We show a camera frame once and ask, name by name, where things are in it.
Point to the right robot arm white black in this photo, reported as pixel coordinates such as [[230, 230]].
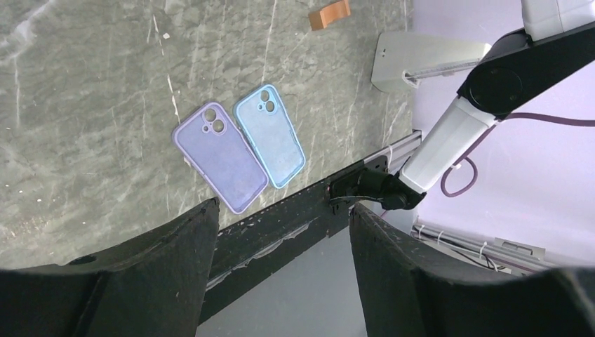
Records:
[[556, 40]]

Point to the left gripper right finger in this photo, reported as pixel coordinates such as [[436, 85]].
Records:
[[410, 289]]

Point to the phone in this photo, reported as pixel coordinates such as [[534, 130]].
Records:
[[263, 118], [212, 144]]

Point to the white phone stand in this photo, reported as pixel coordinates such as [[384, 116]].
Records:
[[404, 59]]

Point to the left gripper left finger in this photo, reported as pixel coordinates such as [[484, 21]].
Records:
[[151, 285]]

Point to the small brown wooden block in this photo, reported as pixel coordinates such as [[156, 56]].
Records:
[[325, 16]]

